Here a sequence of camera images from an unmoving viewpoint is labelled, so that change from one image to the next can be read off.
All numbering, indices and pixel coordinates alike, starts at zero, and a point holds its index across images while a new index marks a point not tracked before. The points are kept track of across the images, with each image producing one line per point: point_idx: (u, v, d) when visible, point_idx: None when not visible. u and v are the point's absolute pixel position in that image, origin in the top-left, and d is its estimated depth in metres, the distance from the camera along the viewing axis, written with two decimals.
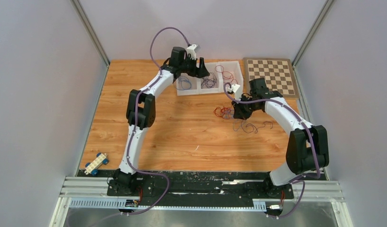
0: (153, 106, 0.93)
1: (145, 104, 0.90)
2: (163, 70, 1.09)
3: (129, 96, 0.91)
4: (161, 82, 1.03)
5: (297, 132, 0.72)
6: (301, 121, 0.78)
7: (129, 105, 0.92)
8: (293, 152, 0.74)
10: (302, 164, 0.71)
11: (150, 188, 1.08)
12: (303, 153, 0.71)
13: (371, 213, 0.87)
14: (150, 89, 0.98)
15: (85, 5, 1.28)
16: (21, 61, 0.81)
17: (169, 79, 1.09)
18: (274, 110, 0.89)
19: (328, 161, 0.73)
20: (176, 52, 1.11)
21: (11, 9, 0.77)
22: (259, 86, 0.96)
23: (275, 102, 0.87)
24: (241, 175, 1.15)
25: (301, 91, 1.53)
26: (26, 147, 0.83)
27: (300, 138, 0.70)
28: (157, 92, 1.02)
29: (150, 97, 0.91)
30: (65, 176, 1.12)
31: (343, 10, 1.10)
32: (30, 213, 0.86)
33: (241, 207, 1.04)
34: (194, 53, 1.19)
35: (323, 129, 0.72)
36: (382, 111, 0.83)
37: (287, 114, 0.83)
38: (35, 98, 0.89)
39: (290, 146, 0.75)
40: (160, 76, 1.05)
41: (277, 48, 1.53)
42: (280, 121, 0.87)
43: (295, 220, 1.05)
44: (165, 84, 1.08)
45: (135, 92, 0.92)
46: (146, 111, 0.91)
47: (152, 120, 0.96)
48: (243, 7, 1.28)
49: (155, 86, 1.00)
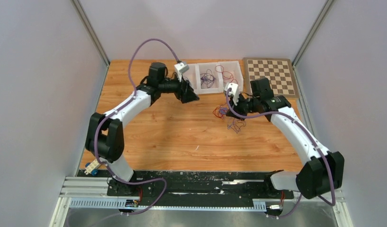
0: (120, 134, 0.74)
1: (109, 132, 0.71)
2: (139, 91, 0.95)
3: (89, 122, 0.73)
4: (134, 104, 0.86)
5: (315, 162, 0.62)
6: (317, 147, 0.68)
7: (89, 134, 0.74)
8: (306, 180, 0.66)
10: (316, 192, 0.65)
11: (150, 188, 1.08)
12: (318, 183, 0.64)
13: (372, 213, 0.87)
14: (118, 112, 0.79)
15: (85, 5, 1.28)
16: (21, 61, 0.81)
17: (144, 101, 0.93)
18: (284, 126, 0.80)
19: (340, 186, 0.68)
20: (154, 70, 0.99)
21: (11, 9, 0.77)
22: (263, 89, 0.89)
23: (285, 116, 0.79)
24: (241, 174, 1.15)
25: (301, 91, 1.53)
26: (26, 147, 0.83)
27: (318, 170, 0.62)
28: (128, 117, 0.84)
29: (116, 122, 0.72)
30: (65, 176, 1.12)
31: (344, 10, 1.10)
32: (30, 214, 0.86)
33: (241, 207, 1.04)
34: (181, 74, 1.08)
35: (342, 157, 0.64)
36: (382, 111, 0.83)
37: (299, 133, 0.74)
38: (35, 98, 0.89)
39: (304, 173, 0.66)
40: (134, 97, 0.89)
41: (276, 48, 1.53)
42: (290, 139, 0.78)
43: (295, 220, 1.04)
44: (139, 108, 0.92)
45: (96, 117, 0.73)
46: (109, 141, 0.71)
47: (118, 152, 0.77)
48: (243, 7, 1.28)
49: (124, 109, 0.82)
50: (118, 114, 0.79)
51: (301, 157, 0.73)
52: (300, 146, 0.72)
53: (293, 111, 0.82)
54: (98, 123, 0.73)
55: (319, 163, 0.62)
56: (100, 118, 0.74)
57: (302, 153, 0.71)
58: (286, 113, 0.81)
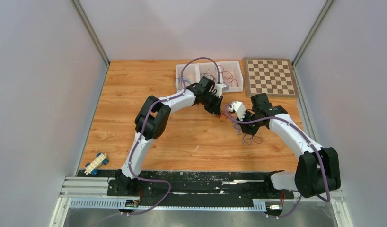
0: (166, 117, 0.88)
1: (159, 113, 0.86)
2: (189, 91, 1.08)
3: (146, 100, 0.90)
4: (182, 98, 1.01)
5: (308, 157, 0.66)
6: (310, 143, 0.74)
7: (142, 109, 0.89)
8: (302, 176, 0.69)
10: (313, 188, 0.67)
11: (150, 188, 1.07)
12: (313, 178, 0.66)
13: (371, 213, 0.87)
14: (168, 101, 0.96)
15: (85, 5, 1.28)
16: (21, 60, 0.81)
17: (189, 100, 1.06)
18: (280, 129, 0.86)
19: (339, 184, 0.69)
20: (206, 80, 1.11)
21: (11, 9, 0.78)
22: (261, 102, 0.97)
23: (280, 119, 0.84)
24: (241, 175, 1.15)
25: (301, 91, 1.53)
26: (26, 147, 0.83)
27: (311, 163, 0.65)
28: (174, 107, 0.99)
29: (167, 107, 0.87)
30: (65, 176, 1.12)
31: (344, 10, 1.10)
32: (30, 214, 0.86)
33: (241, 207, 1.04)
34: (220, 93, 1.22)
35: (335, 152, 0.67)
36: (382, 112, 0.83)
37: (293, 132, 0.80)
38: (35, 99, 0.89)
39: (299, 170, 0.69)
40: (182, 93, 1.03)
41: (276, 48, 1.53)
42: (286, 141, 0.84)
43: (295, 220, 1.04)
44: (184, 103, 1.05)
45: (153, 98, 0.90)
46: (156, 119, 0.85)
47: (158, 134, 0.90)
48: (243, 7, 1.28)
49: (174, 101, 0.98)
50: (168, 103, 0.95)
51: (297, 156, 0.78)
52: (295, 144, 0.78)
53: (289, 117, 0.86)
54: (151, 103, 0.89)
55: (311, 156, 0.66)
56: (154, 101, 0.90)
57: (297, 151, 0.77)
58: (283, 117, 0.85)
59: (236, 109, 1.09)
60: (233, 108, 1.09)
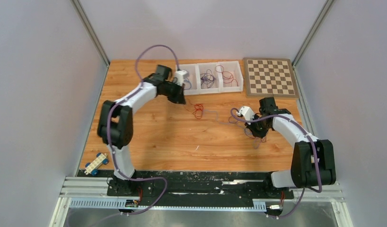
0: (131, 119, 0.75)
1: (121, 117, 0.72)
2: (146, 83, 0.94)
3: (101, 107, 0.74)
4: (142, 93, 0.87)
5: (303, 144, 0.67)
6: (306, 135, 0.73)
7: (100, 120, 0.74)
8: (296, 164, 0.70)
10: (307, 178, 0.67)
11: (150, 188, 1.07)
12: (306, 167, 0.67)
13: (372, 213, 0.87)
14: (127, 100, 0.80)
15: (85, 6, 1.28)
16: (21, 60, 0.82)
17: (151, 92, 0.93)
18: (280, 125, 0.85)
19: (334, 177, 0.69)
20: (162, 68, 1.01)
21: (11, 9, 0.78)
22: (268, 105, 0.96)
23: (283, 117, 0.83)
24: (241, 175, 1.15)
25: (301, 91, 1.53)
26: (26, 147, 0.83)
27: (304, 150, 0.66)
28: (137, 104, 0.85)
29: (128, 108, 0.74)
30: (65, 176, 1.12)
31: (343, 10, 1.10)
32: (30, 214, 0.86)
33: (241, 207, 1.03)
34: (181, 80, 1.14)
35: (330, 144, 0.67)
36: (382, 112, 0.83)
37: (292, 127, 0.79)
38: (35, 99, 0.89)
39: (294, 158, 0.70)
40: (141, 87, 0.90)
41: (276, 48, 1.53)
42: (286, 136, 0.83)
43: (295, 220, 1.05)
44: (146, 99, 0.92)
45: (108, 103, 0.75)
46: (120, 126, 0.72)
47: (128, 139, 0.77)
48: (243, 7, 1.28)
49: (135, 98, 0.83)
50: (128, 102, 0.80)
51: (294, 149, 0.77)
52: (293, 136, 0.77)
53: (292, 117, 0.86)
54: (109, 109, 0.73)
55: (305, 144, 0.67)
56: (111, 105, 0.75)
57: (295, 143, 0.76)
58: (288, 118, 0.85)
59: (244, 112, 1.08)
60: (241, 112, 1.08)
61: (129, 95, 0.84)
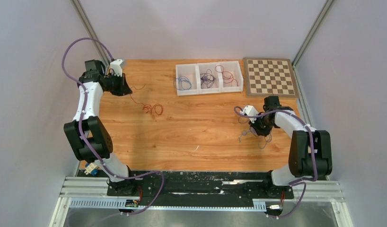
0: (102, 126, 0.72)
1: (93, 130, 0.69)
2: (84, 85, 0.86)
3: (66, 133, 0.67)
4: (91, 94, 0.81)
5: (300, 133, 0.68)
6: (305, 125, 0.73)
7: (73, 146, 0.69)
8: (292, 153, 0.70)
10: (303, 166, 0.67)
11: (150, 188, 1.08)
12: (303, 154, 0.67)
13: (371, 214, 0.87)
14: (85, 111, 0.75)
15: (85, 6, 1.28)
16: (21, 60, 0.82)
17: (98, 90, 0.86)
18: (282, 119, 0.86)
19: (331, 168, 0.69)
20: (92, 62, 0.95)
21: (11, 9, 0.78)
22: (272, 102, 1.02)
23: (284, 111, 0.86)
24: (241, 175, 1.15)
25: (300, 91, 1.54)
26: (26, 148, 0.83)
27: (301, 137, 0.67)
28: (96, 108, 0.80)
29: (93, 118, 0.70)
30: (65, 176, 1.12)
31: (343, 10, 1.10)
32: (29, 214, 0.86)
33: (241, 207, 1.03)
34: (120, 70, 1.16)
35: (328, 135, 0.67)
36: (382, 113, 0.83)
37: (293, 119, 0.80)
38: (34, 99, 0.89)
39: (291, 147, 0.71)
40: (85, 91, 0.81)
41: (276, 48, 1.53)
42: (287, 130, 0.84)
43: (295, 220, 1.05)
44: (99, 97, 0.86)
45: (70, 126, 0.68)
46: (97, 137, 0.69)
47: (110, 144, 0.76)
48: (243, 7, 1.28)
49: (90, 105, 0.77)
50: (87, 113, 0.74)
51: None
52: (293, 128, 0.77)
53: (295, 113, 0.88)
54: (76, 130, 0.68)
55: (302, 132, 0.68)
56: (74, 126, 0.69)
57: None
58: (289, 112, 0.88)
59: (248, 111, 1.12)
60: (245, 110, 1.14)
61: (81, 106, 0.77)
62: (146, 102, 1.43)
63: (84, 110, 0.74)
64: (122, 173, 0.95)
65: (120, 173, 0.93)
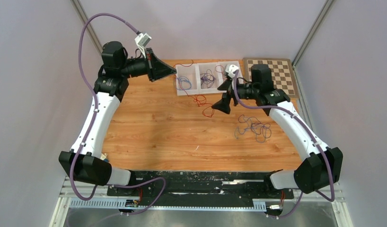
0: (99, 163, 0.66)
1: (86, 169, 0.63)
2: (98, 96, 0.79)
3: (60, 162, 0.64)
4: (99, 119, 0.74)
5: (312, 159, 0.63)
6: (316, 143, 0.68)
7: (66, 172, 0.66)
8: (304, 176, 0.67)
10: (314, 185, 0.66)
11: (150, 188, 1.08)
12: (315, 180, 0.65)
13: (371, 213, 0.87)
14: (85, 143, 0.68)
15: (85, 5, 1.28)
16: (21, 60, 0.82)
17: (111, 106, 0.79)
18: (282, 120, 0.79)
19: (338, 180, 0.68)
20: (109, 56, 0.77)
21: (11, 9, 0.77)
22: (264, 81, 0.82)
23: (284, 110, 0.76)
24: (241, 175, 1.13)
25: (300, 91, 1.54)
26: (26, 147, 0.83)
27: (316, 165, 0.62)
28: (101, 134, 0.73)
29: (91, 156, 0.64)
30: (65, 176, 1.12)
31: (343, 10, 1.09)
32: (30, 214, 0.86)
33: (241, 207, 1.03)
34: (144, 49, 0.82)
35: (339, 151, 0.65)
36: (382, 112, 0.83)
37: (300, 129, 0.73)
38: (34, 98, 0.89)
39: (303, 170, 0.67)
40: (95, 111, 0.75)
41: (276, 48, 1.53)
42: (287, 132, 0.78)
43: (295, 220, 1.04)
44: (109, 116, 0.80)
45: (66, 156, 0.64)
46: (89, 174, 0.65)
47: (106, 176, 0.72)
48: (243, 7, 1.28)
49: (92, 134, 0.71)
50: (87, 145, 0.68)
51: (300, 153, 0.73)
52: (299, 142, 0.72)
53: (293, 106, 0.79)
54: (70, 163, 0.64)
55: (317, 159, 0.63)
56: (71, 157, 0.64)
57: (301, 149, 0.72)
58: (286, 108, 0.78)
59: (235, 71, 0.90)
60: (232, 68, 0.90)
61: (86, 130, 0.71)
62: (146, 102, 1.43)
63: (83, 143, 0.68)
64: (122, 182, 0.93)
65: (120, 182, 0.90)
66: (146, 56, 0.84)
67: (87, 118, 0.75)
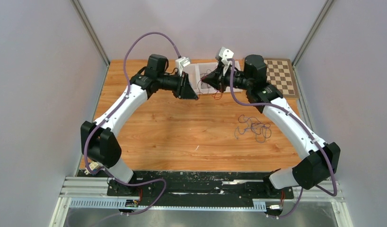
0: (113, 142, 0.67)
1: (101, 143, 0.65)
2: (131, 87, 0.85)
3: (80, 131, 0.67)
4: (127, 104, 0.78)
5: (312, 157, 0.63)
6: (314, 140, 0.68)
7: (82, 143, 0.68)
8: (304, 173, 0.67)
10: (314, 181, 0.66)
11: (150, 188, 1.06)
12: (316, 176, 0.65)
13: (372, 213, 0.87)
14: (108, 119, 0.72)
15: (85, 5, 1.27)
16: (21, 60, 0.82)
17: (139, 98, 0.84)
18: (277, 117, 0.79)
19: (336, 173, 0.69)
20: (155, 60, 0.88)
21: (11, 9, 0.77)
22: (259, 77, 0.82)
23: (279, 108, 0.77)
24: (240, 174, 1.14)
25: (301, 91, 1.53)
26: (26, 146, 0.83)
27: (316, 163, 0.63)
28: (123, 119, 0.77)
29: (108, 132, 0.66)
30: (65, 176, 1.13)
31: (344, 9, 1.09)
32: (30, 213, 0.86)
33: (241, 207, 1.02)
34: (181, 68, 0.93)
35: (337, 146, 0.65)
36: (382, 112, 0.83)
37: (297, 127, 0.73)
38: (34, 98, 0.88)
39: (303, 167, 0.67)
40: (125, 96, 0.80)
41: (276, 48, 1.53)
42: (283, 130, 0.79)
43: (295, 220, 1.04)
44: (135, 106, 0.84)
45: (87, 126, 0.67)
46: (102, 150, 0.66)
47: (115, 158, 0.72)
48: (243, 7, 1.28)
49: (117, 114, 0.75)
50: (109, 121, 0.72)
51: (299, 152, 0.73)
52: (297, 140, 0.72)
53: (286, 102, 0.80)
54: (89, 133, 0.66)
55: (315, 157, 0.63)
56: (91, 127, 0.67)
57: (300, 147, 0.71)
58: (280, 104, 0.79)
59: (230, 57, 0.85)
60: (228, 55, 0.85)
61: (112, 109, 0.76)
62: (146, 102, 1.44)
63: (107, 118, 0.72)
64: (123, 179, 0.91)
65: (120, 178, 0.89)
66: (181, 74, 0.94)
67: (116, 100, 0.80)
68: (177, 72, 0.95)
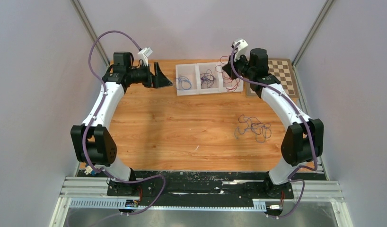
0: (108, 136, 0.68)
1: (96, 140, 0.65)
2: (106, 84, 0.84)
3: (72, 136, 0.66)
4: (108, 100, 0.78)
5: (294, 126, 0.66)
6: (299, 114, 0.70)
7: (77, 148, 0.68)
8: (288, 144, 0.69)
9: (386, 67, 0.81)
10: (297, 155, 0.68)
11: (150, 188, 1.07)
12: (298, 147, 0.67)
13: (372, 213, 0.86)
14: (96, 117, 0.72)
15: (85, 5, 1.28)
16: (21, 61, 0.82)
17: (118, 92, 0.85)
18: (271, 99, 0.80)
19: (321, 152, 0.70)
20: (120, 55, 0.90)
21: (11, 9, 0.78)
22: (260, 65, 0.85)
23: (273, 90, 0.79)
24: (240, 174, 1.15)
25: (300, 91, 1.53)
26: (25, 146, 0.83)
27: (298, 132, 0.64)
28: (109, 115, 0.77)
29: (101, 128, 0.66)
30: (65, 176, 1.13)
31: (343, 9, 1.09)
32: (30, 213, 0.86)
33: (241, 207, 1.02)
34: (146, 58, 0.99)
35: (322, 123, 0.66)
36: (382, 112, 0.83)
37: (285, 104, 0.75)
38: (33, 98, 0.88)
39: (287, 138, 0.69)
40: (105, 93, 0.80)
41: (276, 48, 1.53)
42: (276, 110, 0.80)
43: (295, 220, 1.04)
44: (116, 101, 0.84)
45: (78, 129, 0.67)
46: (100, 147, 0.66)
47: (113, 154, 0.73)
48: (242, 7, 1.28)
49: (102, 111, 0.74)
50: (98, 119, 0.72)
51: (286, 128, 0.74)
52: (285, 115, 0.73)
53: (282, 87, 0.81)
54: (82, 135, 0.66)
55: (298, 126, 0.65)
56: (82, 129, 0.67)
57: (286, 122, 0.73)
58: (276, 87, 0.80)
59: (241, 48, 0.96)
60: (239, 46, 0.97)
61: (95, 108, 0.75)
62: (146, 102, 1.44)
63: (95, 116, 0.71)
64: (123, 177, 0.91)
65: (120, 177, 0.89)
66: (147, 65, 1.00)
67: (96, 100, 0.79)
68: (143, 64, 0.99)
